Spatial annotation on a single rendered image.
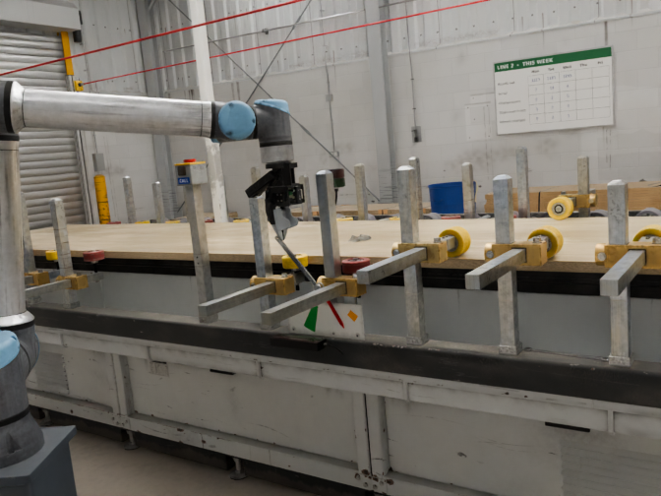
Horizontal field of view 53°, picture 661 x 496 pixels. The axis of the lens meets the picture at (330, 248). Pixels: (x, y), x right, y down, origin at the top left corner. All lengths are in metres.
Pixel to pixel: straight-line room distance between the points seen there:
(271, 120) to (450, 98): 7.53
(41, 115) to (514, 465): 1.56
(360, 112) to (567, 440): 8.17
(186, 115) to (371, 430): 1.17
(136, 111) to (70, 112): 0.14
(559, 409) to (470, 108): 7.63
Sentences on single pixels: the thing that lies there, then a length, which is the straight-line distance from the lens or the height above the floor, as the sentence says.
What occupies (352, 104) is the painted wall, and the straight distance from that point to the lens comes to 9.85.
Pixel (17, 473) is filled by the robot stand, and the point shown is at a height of 0.60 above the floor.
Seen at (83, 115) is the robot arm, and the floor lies 1.35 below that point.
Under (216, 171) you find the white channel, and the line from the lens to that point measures 3.38.
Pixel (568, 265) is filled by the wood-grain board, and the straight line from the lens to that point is 1.73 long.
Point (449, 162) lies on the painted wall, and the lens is 9.24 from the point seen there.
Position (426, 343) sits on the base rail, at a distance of 1.75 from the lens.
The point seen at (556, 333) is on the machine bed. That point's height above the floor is 0.70.
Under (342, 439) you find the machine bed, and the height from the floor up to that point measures 0.25.
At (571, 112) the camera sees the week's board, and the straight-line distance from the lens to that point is 8.77.
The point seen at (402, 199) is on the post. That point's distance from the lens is 1.68.
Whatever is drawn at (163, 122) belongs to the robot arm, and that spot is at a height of 1.32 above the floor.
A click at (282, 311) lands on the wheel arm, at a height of 0.85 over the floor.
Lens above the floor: 1.23
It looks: 9 degrees down
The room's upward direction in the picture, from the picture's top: 5 degrees counter-clockwise
